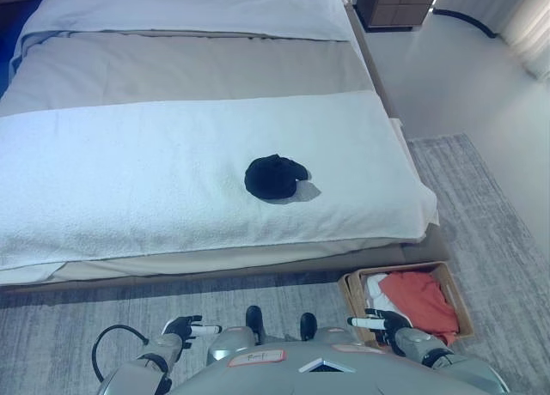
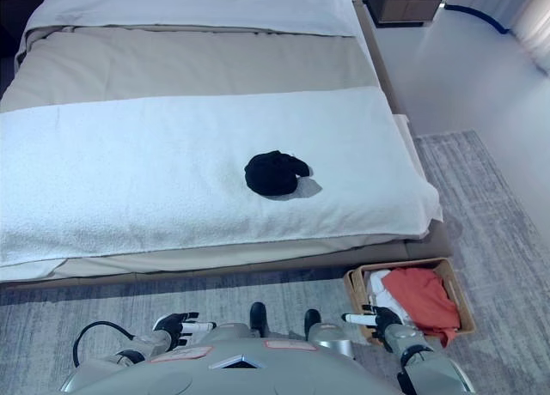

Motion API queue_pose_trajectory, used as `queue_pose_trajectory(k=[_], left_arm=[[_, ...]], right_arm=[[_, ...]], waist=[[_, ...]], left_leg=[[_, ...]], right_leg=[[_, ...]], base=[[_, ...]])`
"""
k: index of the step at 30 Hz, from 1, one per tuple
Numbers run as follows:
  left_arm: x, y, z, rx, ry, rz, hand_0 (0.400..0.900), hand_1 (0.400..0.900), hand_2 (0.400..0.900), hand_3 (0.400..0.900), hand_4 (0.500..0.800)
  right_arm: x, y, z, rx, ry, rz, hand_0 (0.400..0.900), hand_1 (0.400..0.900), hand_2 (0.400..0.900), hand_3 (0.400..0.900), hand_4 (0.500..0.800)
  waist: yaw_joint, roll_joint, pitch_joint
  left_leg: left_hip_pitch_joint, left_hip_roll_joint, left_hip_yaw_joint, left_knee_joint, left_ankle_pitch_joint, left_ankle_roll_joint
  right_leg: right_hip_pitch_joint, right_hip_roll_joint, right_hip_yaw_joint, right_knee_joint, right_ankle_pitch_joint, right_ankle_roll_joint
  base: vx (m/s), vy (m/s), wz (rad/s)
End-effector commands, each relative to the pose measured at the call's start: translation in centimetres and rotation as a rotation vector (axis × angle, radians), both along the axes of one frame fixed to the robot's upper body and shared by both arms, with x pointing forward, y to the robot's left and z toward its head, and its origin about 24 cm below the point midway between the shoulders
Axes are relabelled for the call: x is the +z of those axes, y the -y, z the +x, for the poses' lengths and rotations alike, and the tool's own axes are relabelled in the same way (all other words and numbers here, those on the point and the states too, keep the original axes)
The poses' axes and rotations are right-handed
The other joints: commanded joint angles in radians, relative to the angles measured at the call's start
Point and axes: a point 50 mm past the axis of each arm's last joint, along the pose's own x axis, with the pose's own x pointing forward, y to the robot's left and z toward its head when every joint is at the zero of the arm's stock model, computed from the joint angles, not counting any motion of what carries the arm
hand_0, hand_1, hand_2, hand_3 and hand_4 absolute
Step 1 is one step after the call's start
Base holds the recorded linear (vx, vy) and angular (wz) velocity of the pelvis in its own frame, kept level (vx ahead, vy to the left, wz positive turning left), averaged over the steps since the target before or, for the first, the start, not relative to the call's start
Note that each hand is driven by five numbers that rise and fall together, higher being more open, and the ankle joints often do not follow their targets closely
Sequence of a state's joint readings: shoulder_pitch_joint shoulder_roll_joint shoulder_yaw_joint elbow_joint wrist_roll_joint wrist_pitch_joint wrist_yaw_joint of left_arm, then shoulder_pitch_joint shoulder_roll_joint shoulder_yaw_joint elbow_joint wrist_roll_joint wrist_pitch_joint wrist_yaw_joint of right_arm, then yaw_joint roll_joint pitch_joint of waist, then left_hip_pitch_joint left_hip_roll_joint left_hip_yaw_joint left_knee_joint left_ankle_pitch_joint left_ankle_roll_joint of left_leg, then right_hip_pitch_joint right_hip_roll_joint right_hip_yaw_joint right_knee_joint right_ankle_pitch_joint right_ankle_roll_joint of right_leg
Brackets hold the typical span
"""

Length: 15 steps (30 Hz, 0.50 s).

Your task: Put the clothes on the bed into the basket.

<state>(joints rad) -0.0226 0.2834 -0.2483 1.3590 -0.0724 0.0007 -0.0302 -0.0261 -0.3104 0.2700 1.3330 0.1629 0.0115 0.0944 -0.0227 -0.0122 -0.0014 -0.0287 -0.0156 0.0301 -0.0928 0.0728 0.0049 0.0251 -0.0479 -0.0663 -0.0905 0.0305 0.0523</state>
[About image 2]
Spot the robot right hand black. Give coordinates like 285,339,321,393
340,304,405,341

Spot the robot left hand black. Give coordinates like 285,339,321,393
152,311,217,349

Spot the black garment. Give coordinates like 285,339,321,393
243,151,311,198

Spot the woven wicker basket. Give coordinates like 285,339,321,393
343,257,477,341

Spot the white bed sheet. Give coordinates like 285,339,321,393
23,0,360,39

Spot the white cloth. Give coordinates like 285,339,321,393
367,269,414,324

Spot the orange cloth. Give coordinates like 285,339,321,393
382,266,461,348

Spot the robot right leg silver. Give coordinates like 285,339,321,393
302,308,358,358

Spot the robot torso silver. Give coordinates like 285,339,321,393
59,321,413,395

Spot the grey patterned rug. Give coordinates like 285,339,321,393
0,130,550,395

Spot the beige duvet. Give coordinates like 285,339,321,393
0,24,384,113

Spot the brown wooden nightstand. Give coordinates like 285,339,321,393
367,0,453,27

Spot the light curtain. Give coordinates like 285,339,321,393
510,0,550,77

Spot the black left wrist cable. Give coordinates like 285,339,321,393
73,320,139,368

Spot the blue hose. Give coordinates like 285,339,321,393
443,2,511,36

